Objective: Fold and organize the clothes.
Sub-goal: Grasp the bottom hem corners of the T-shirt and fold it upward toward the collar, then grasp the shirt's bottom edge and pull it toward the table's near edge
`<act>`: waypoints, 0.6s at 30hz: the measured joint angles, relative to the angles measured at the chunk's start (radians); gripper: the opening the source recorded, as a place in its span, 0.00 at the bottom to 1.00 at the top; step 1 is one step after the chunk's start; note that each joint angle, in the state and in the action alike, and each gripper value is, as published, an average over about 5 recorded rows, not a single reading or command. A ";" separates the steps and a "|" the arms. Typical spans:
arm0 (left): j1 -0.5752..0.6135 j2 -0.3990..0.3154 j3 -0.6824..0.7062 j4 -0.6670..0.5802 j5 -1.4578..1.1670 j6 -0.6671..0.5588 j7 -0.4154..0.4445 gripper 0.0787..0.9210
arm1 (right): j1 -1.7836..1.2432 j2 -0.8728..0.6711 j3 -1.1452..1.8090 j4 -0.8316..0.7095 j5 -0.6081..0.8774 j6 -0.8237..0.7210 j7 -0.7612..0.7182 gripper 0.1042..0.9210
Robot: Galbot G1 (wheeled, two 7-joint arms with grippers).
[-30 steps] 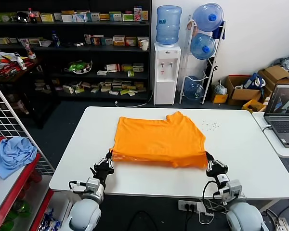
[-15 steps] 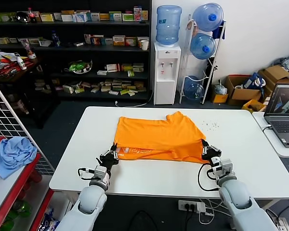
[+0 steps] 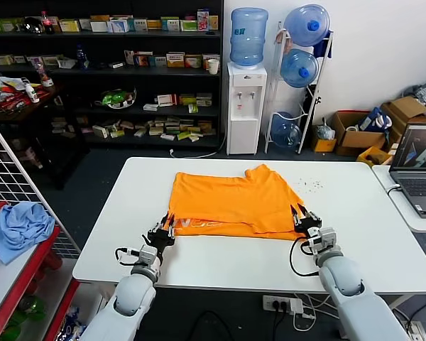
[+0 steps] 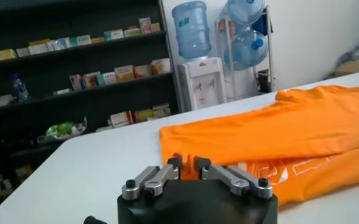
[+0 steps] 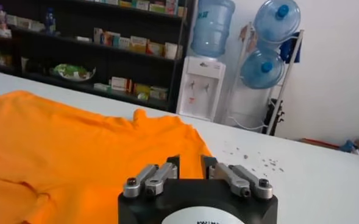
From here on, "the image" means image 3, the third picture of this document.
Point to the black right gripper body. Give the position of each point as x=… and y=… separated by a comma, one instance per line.
x=307, y=227

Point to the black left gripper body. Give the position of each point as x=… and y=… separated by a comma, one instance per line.
x=159, y=238

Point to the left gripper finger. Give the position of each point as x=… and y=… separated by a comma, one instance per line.
x=159, y=225
x=170, y=227

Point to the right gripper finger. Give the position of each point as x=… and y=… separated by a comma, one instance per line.
x=310, y=217
x=295, y=217

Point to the orange t-shirt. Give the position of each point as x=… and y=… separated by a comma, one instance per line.
x=227, y=199

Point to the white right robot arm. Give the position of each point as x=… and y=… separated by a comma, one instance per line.
x=344, y=280

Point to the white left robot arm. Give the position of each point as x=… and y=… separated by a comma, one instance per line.
x=133, y=298

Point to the large white table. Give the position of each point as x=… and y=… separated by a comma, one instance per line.
x=145, y=184

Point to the small yellow box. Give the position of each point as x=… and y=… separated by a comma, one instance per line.
x=323, y=145

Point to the small white side table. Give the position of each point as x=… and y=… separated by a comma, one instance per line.
x=387, y=192

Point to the blue water jug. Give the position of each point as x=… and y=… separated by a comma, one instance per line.
x=298, y=69
x=285, y=131
x=305, y=25
x=248, y=35

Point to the clear plastic bag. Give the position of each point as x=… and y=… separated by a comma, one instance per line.
x=324, y=131

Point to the yellow plastic bin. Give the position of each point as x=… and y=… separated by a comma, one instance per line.
x=374, y=156

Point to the open brown cardboard box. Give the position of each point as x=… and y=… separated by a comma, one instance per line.
x=355, y=140

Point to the white metal jug rack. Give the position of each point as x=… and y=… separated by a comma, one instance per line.
x=307, y=122

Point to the red bottle pack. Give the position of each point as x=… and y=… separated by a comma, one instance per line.
x=51, y=261

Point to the grey open laptop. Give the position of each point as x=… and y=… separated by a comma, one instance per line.
x=417, y=177

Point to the white water dispenser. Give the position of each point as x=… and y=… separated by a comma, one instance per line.
x=245, y=113

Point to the blue shopping bag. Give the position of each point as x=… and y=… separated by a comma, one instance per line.
x=374, y=119

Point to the flat white medicine box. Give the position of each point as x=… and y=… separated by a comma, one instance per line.
x=151, y=107
x=117, y=65

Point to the blue and white packets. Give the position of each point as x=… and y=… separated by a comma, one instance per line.
x=69, y=323

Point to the white box red stripe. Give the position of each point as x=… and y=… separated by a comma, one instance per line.
x=167, y=100

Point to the yellow green medicine box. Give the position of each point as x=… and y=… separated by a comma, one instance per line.
x=186, y=99

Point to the stacked pale medicine boxes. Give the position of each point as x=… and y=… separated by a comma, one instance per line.
x=203, y=99

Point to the bowl of green snack packs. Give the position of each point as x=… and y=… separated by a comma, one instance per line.
x=119, y=99

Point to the crumpled light blue cloth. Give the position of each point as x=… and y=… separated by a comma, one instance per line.
x=21, y=227

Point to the closed brown cardboard box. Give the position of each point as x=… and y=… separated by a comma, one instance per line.
x=406, y=108

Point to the green bottle pack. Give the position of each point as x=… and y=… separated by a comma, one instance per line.
x=28, y=309

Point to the white floor power strip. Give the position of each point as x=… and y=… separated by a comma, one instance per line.
x=419, y=330

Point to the red and white rack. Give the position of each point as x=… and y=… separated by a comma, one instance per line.
x=10, y=280

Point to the orange and white medicine box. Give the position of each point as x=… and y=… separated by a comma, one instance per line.
x=175, y=60

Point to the white paper cup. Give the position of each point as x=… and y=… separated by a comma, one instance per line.
x=213, y=66

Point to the red and blue medicine box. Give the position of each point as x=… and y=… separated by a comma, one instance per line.
x=142, y=59

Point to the dark blue hanging cloth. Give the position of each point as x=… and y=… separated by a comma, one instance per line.
x=321, y=48

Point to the white and red medicine box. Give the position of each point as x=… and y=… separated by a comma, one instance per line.
x=129, y=58

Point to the white bottle green label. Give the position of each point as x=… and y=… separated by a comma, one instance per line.
x=32, y=93

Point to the blue plastic bottle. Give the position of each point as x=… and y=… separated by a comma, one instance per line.
x=81, y=57

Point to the open white carton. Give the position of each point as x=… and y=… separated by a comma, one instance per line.
x=66, y=64

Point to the clear bottle pink label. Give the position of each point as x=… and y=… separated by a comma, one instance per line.
x=44, y=76

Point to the black shelf unit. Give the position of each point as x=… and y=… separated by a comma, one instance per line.
x=92, y=46

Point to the pale green medicine box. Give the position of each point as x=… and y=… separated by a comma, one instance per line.
x=51, y=61
x=1, y=60

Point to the green and white medicine box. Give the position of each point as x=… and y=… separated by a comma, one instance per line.
x=170, y=24

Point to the pile of colourful packets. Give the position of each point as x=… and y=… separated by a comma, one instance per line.
x=7, y=92

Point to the blue and white medicine box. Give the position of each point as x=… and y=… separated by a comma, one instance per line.
x=120, y=25

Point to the tall pink and blue box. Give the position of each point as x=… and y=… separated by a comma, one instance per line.
x=203, y=19

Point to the yellow and white medicine box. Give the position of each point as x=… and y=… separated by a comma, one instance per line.
x=69, y=25

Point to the cola bottle red cap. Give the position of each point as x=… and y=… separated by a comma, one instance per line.
x=49, y=23

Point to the shiny black helmet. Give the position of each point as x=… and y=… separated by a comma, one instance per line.
x=32, y=25

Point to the large green medicine box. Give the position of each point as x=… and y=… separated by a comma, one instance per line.
x=7, y=25

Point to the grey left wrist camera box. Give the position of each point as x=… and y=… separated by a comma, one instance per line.
x=147, y=254

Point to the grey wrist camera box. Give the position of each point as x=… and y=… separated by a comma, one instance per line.
x=147, y=254
x=326, y=238

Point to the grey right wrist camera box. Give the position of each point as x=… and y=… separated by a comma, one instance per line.
x=326, y=238

